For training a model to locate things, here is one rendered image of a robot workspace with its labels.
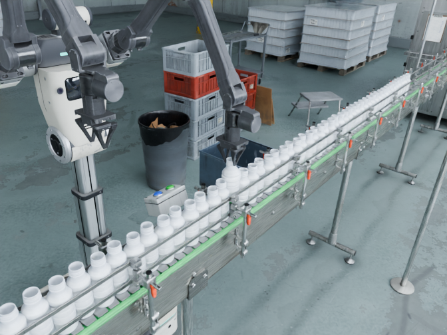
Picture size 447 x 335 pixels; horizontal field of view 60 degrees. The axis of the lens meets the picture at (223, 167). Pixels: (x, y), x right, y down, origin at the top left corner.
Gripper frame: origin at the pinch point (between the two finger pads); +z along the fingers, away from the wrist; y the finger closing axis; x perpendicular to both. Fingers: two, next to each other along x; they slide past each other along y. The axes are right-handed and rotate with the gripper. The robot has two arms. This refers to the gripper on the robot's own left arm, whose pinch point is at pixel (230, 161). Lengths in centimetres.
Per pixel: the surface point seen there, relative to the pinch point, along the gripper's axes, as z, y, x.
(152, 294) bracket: 18, -13, 50
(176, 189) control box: 9.9, 12.4, 15.4
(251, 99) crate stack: 83, 186, -280
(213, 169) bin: 35, 42, -41
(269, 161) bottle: 7.3, -2.9, -22.6
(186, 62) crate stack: 20, 181, -162
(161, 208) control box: 13.4, 10.9, 24.2
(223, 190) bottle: 8.3, -2.3, 6.5
